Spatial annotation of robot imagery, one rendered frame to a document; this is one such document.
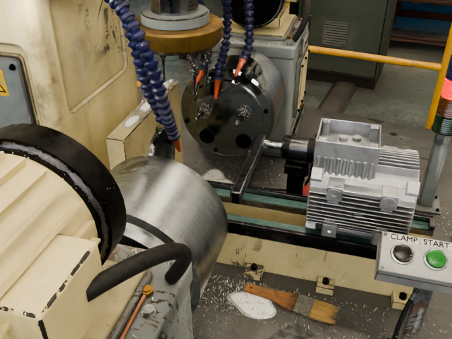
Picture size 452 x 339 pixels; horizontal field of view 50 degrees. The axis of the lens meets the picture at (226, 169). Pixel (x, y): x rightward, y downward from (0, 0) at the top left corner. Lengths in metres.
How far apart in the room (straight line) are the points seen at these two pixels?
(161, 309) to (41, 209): 0.20
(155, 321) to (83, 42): 0.64
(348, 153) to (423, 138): 0.84
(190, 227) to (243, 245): 0.36
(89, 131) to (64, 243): 0.64
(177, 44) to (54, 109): 0.26
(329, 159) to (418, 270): 0.27
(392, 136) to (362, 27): 2.36
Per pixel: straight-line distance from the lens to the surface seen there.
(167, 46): 0.90
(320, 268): 1.10
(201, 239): 0.77
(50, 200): 0.47
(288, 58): 1.40
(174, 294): 0.60
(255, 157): 1.09
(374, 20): 4.01
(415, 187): 0.96
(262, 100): 1.21
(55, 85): 0.95
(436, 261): 0.83
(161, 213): 0.73
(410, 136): 1.77
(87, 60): 1.06
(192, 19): 0.92
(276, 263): 1.11
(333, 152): 0.95
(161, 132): 1.08
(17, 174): 0.49
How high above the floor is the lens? 1.60
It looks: 33 degrees down
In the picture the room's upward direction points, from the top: straight up
